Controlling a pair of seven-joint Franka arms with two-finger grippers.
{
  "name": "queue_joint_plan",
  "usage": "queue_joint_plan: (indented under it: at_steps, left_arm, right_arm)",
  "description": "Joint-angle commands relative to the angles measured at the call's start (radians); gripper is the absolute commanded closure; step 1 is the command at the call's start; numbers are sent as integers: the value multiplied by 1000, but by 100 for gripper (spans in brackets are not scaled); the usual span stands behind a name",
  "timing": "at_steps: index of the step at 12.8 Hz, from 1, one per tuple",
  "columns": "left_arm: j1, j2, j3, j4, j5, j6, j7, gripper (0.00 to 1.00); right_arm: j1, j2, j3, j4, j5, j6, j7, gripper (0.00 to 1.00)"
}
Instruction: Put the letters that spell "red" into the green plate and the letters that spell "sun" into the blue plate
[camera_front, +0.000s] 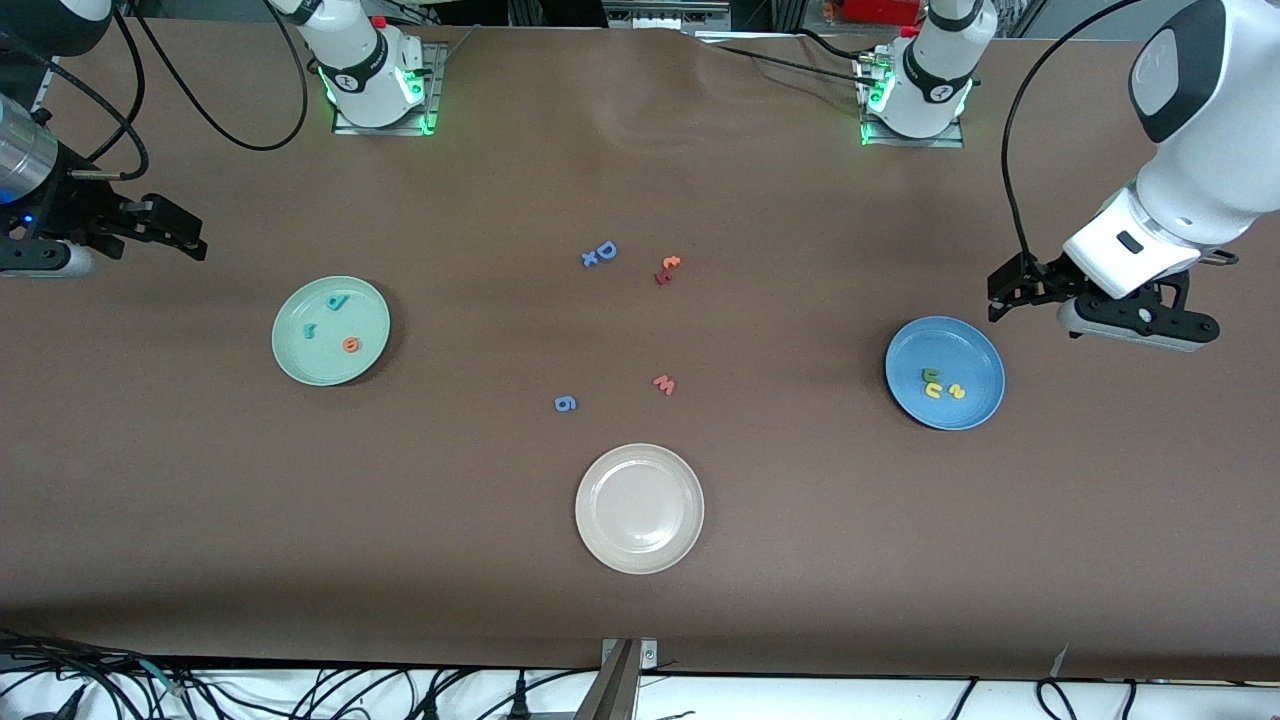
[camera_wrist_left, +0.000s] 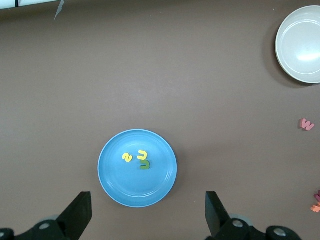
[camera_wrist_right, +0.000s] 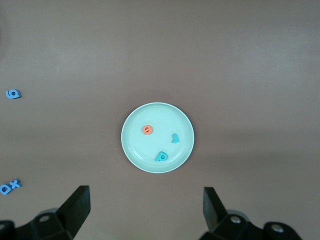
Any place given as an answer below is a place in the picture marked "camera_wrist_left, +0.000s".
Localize brown table cover sheet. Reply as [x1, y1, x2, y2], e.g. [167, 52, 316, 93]
[0, 0, 320, 240]

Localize beige plate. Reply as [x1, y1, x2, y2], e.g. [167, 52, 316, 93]
[274, 5, 320, 84]

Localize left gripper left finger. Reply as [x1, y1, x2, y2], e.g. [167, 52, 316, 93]
[0, 191, 93, 240]

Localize yellow foam letter u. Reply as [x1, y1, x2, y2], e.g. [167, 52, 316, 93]
[136, 149, 149, 161]

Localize blue plate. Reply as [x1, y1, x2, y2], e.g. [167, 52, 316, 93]
[97, 128, 178, 208]

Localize white board under cables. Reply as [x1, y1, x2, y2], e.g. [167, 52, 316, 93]
[0, 0, 61, 11]

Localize torn white tape scrap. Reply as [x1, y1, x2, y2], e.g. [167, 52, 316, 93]
[53, 0, 66, 21]

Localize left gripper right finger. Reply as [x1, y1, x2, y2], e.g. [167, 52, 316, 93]
[205, 191, 300, 240]

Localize pink foam letter w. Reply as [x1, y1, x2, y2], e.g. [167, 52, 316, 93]
[298, 118, 315, 132]

